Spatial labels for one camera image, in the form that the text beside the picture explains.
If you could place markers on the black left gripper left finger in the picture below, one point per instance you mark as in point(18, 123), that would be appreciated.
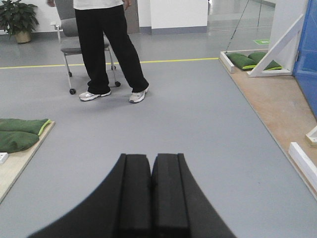
point(120, 207)

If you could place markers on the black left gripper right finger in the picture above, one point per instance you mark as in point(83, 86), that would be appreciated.
point(180, 208)

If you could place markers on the blue door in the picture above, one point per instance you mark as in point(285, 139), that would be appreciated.
point(305, 68)

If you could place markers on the light wooden board left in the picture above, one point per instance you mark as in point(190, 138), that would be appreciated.
point(13, 167)

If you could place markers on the green sandbag near upper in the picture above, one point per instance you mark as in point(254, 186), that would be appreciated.
point(35, 126)

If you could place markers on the white power socket box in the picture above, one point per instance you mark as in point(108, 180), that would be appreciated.
point(3, 157)

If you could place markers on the green sandbag near lower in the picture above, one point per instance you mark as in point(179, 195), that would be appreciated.
point(16, 141)

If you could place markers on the wooden base platform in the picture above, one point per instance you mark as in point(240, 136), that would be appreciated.
point(282, 107)

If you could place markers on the yellow floor tape line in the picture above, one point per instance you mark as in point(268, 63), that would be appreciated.
point(81, 64)

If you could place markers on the green sandbag left of pair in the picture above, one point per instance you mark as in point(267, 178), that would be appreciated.
point(242, 61)

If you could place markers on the green sandbag of pair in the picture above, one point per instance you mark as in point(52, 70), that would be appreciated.
point(242, 61)
point(257, 57)

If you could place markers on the green sandbag right of pair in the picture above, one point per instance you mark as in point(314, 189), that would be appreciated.
point(257, 57)

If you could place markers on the grey wheeled office chair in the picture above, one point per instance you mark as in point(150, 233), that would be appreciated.
point(67, 34)

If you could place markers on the person in black trousers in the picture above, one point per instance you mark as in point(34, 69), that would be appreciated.
point(101, 26)

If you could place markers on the potted green plant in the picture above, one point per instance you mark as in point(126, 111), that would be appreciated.
point(18, 19)

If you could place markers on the black tripod leg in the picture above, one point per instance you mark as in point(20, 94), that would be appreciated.
point(233, 34)

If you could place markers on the white front base rail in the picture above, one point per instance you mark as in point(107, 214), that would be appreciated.
point(307, 167)

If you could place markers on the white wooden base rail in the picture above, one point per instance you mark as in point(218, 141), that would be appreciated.
point(226, 62)

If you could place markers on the white partition wall block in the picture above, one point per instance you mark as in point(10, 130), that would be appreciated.
point(158, 17)

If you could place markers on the white door frame structure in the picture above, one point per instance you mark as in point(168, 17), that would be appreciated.
point(285, 35)

